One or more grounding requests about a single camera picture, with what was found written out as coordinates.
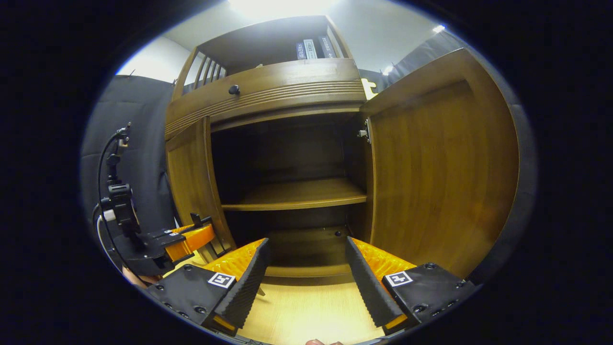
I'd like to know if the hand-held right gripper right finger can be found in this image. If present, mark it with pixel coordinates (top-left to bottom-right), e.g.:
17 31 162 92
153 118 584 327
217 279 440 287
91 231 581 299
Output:
346 236 479 336

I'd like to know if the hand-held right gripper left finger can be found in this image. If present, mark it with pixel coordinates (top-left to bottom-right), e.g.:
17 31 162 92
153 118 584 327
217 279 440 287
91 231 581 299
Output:
146 238 272 336

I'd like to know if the brown wooden double-door shoe cabinet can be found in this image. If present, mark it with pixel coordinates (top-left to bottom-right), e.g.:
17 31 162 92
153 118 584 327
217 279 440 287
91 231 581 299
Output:
165 14 379 287

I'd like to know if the wooden inner shelf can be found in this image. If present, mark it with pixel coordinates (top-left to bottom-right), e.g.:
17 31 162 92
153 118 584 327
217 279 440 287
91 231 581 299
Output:
221 177 368 211

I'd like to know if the black backdrop cloth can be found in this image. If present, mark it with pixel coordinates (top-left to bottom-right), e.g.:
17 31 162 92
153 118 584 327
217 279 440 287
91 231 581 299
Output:
80 31 537 283

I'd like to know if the black book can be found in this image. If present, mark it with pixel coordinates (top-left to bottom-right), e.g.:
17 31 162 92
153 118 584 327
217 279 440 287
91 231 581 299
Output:
318 36 338 59

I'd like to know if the large ceiling light panel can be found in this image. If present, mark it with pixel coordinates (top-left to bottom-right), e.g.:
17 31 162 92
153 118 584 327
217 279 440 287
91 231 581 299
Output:
227 0 341 22

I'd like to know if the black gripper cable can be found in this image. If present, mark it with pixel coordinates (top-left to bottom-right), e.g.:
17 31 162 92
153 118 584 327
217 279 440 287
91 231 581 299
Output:
92 127 144 283

